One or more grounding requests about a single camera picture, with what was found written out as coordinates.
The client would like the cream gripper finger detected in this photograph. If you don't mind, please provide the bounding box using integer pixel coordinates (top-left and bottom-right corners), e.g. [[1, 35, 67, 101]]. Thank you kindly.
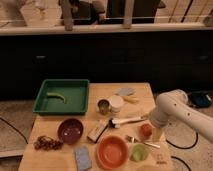
[[152, 128, 163, 142]]

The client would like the red apple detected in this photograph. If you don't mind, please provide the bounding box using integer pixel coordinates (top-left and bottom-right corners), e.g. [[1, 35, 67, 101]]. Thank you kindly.
[[140, 123, 152, 139]]

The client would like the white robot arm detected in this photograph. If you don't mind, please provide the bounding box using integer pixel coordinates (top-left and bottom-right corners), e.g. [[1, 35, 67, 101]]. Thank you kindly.
[[149, 89, 213, 143]]

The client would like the green plastic tray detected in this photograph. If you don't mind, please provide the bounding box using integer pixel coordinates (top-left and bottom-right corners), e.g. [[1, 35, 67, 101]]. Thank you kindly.
[[33, 79, 90, 116]]

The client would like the small green cup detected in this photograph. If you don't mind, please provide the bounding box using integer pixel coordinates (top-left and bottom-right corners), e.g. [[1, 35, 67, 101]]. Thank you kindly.
[[130, 144, 148, 162]]

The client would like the silver fork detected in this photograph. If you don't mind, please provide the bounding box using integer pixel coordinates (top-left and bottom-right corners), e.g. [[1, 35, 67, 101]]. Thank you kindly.
[[125, 135, 160, 149]]

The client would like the yellow banana piece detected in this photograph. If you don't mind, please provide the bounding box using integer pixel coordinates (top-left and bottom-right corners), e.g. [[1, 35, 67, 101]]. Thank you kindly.
[[122, 96, 139, 104]]

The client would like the dark blue bag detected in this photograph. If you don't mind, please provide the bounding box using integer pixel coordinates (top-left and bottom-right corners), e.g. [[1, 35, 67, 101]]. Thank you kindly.
[[189, 92, 212, 108]]

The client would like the white round container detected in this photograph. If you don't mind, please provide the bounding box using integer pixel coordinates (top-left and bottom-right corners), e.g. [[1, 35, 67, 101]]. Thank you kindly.
[[109, 95, 124, 113]]

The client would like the orange bowl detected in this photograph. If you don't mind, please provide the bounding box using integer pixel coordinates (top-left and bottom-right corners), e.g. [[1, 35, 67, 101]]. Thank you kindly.
[[95, 136, 128, 170]]

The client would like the metal can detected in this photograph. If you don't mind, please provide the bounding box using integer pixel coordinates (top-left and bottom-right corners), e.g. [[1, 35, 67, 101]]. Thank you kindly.
[[98, 99, 110, 115]]

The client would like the white black eraser block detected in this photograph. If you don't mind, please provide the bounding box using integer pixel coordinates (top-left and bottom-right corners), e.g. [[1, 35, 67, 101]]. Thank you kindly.
[[87, 121, 108, 143]]

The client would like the blue sponge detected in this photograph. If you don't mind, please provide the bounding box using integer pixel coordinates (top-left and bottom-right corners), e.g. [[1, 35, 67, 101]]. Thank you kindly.
[[74, 146, 92, 171]]

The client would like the purple bowl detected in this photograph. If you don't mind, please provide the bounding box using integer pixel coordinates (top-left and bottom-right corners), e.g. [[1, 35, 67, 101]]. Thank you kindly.
[[57, 118, 84, 145]]

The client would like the green banana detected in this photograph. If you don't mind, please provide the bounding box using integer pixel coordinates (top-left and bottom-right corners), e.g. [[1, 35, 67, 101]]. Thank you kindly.
[[46, 92, 67, 103]]

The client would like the bunch of dark grapes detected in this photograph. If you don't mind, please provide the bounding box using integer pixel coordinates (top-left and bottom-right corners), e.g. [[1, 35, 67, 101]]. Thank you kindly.
[[34, 136, 63, 151]]

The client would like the black floor cable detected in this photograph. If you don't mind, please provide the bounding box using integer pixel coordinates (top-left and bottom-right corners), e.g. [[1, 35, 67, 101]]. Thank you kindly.
[[0, 116, 30, 145], [165, 129, 200, 171]]

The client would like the black left floor cable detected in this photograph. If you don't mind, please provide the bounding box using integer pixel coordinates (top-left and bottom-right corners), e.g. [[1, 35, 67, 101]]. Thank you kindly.
[[0, 116, 30, 145]]

